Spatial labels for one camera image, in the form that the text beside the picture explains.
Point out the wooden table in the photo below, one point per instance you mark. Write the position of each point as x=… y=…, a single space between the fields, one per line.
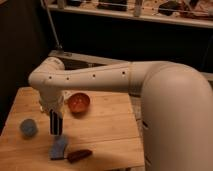
x=109 y=129

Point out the metal pole stand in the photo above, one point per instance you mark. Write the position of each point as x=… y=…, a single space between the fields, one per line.
x=58 y=45

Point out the round blue eraser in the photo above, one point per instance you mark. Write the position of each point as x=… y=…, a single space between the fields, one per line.
x=28 y=127

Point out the dark red oblong object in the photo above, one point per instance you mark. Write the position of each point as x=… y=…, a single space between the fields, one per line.
x=78 y=155

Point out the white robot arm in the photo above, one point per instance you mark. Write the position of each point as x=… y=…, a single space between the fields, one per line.
x=177 y=106

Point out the long wooden shelf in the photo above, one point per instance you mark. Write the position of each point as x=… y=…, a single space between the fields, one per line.
x=194 y=13

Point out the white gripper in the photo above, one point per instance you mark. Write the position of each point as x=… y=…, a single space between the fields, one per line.
x=52 y=101

